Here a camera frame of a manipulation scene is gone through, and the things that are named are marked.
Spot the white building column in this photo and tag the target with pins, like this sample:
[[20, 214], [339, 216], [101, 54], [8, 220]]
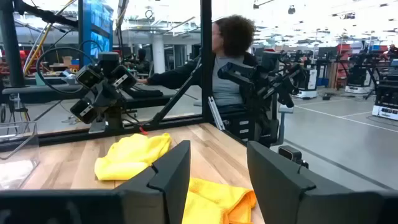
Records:
[[158, 53]]

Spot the dark workbench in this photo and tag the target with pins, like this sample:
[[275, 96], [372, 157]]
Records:
[[62, 90]]

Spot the person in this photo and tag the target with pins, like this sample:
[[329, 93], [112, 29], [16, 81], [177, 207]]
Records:
[[230, 34]]

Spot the yellow microfiber towel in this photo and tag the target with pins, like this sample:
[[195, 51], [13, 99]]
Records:
[[130, 155]]

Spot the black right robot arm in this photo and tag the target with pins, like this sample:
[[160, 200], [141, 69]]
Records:
[[85, 77]]

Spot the orange microfiber towel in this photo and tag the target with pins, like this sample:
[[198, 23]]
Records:
[[211, 202]]

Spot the small black table camera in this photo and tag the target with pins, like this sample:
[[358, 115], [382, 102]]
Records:
[[289, 152]]

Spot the white-based robot cart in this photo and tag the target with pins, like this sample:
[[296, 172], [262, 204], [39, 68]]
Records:
[[357, 77], [309, 81], [385, 102]]

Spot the blue display screen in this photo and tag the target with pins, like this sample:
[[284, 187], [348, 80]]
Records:
[[96, 18]]

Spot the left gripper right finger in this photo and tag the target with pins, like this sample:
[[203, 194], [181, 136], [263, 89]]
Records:
[[311, 205]]

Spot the clear plastic bin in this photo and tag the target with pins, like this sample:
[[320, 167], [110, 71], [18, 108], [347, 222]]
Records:
[[18, 155]]

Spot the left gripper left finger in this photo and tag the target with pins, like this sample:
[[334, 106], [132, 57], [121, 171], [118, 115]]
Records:
[[140, 205]]

